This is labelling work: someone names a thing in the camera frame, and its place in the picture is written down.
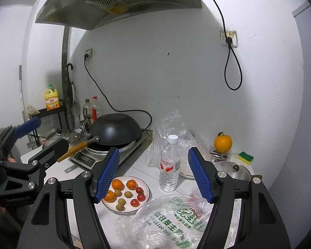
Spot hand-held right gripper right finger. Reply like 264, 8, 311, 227
188, 146, 292, 249

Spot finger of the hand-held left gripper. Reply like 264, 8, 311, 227
0, 117, 41, 161
0, 138, 68, 187

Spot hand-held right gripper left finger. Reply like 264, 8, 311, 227
17, 147, 120, 249

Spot white plate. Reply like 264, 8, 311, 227
101, 176, 151, 214

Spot green printed plastic bag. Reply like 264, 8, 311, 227
115, 187, 223, 249

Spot white rag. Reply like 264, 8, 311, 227
26, 104, 40, 118

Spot clear plastic box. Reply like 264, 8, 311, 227
210, 149, 231, 162

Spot black metal rack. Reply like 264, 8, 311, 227
28, 106, 68, 151

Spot steel induction cooker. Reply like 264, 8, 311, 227
69, 128, 154, 170

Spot clear water bottle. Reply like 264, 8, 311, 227
159, 134, 181, 193

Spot metal utensil holder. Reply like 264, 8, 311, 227
78, 119, 92, 138

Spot yellow detergent bottle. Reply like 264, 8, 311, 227
44, 84, 61, 109

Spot grey metal pole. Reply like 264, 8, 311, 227
19, 65, 24, 121

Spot large orange with stem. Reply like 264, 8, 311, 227
214, 132, 233, 153

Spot yellow green sponge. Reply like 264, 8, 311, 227
237, 151, 254, 165

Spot dark oil bottle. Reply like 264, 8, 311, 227
83, 99, 91, 123

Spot red label bottle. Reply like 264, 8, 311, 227
90, 96, 103, 123

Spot clear plastic bag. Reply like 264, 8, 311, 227
145, 110, 213, 169

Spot black umbrella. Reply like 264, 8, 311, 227
67, 63, 79, 127

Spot grey range hood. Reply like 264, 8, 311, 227
35, 0, 203, 30

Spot steel pot with brown handle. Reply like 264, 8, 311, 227
214, 161, 262, 187

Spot black wok with wooden handle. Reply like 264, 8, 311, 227
57, 114, 143, 162

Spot black cooker power cable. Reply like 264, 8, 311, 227
83, 53, 153, 133

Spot black hood power cable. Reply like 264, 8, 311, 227
199, 0, 243, 91

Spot white wall socket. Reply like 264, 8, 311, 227
220, 30, 237, 48

